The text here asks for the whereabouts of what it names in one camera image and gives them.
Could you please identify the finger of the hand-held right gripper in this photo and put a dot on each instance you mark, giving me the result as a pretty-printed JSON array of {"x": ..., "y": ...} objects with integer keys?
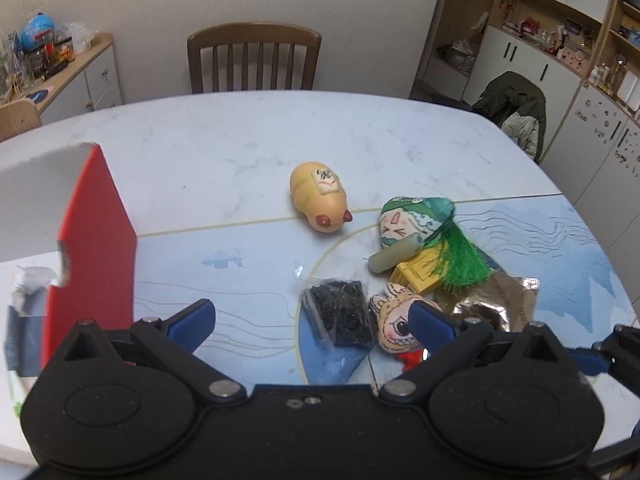
[{"x": 592, "y": 361}]

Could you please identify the blue globe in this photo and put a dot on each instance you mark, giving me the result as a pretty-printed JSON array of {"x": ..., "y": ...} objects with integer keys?
[{"x": 37, "y": 27}]

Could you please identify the red and white cardboard box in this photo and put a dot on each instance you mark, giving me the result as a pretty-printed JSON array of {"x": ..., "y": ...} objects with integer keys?
[{"x": 95, "y": 240}]

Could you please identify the red label jar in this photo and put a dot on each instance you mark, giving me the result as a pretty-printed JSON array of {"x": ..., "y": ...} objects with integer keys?
[{"x": 60, "y": 52}]

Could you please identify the dark wooden slatted chair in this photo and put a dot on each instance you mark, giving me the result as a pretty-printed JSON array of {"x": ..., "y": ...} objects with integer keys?
[{"x": 252, "y": 55}]

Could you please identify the cartoon face charm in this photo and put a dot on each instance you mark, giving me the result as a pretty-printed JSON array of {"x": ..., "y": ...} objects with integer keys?
[{"x": 392, "y": 322}]

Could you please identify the dark glass jar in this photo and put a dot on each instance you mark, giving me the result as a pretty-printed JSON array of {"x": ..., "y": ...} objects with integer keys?
[{"x": 36, "y": 62}]

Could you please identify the green tasselled doll pendant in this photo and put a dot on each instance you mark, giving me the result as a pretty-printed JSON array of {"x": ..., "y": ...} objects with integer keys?
[{"x": 415, "y": 222}]

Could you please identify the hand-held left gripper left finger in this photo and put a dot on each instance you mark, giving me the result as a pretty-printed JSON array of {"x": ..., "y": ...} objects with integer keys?
[{"x": 192, "y": 322}]

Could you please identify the gold foil packet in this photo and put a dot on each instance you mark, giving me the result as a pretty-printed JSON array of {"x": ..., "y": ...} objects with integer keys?
[{"x": 505, "y": 297}]

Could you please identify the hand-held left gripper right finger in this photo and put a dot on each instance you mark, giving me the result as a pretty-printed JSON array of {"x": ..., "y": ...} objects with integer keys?
[{"x": 431, "y": 325}]

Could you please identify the blue printed table mat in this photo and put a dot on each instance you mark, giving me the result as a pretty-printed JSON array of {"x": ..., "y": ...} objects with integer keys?
[{"x": 225, "y": 280}]

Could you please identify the light wooden chair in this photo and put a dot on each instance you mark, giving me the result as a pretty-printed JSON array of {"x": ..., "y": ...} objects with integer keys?
[{"x": 20, "y": 117}]

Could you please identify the wooden sideboard with clutter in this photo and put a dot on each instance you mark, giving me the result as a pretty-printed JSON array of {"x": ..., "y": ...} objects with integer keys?
[{"x": 97, "y": 80}]

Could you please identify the blue round pad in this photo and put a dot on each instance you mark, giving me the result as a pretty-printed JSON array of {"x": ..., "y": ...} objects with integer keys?
[{"x": 37, "y": 95}]

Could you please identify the dark green jacket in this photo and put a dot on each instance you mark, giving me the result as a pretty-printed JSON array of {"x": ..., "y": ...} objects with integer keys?
[{"x": 515, "y": 100}]

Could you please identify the clear plastic bag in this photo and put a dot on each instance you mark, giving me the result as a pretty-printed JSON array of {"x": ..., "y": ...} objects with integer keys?
[{"x": 77, "y": 35}]

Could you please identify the white and wood wall unit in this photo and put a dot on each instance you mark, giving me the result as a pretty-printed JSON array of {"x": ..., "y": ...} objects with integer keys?
[{"x": 575, "y": 75}]

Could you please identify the yellow hamster toy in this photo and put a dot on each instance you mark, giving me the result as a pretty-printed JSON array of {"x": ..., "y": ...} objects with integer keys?
[{"x": 315, "y": 195}]

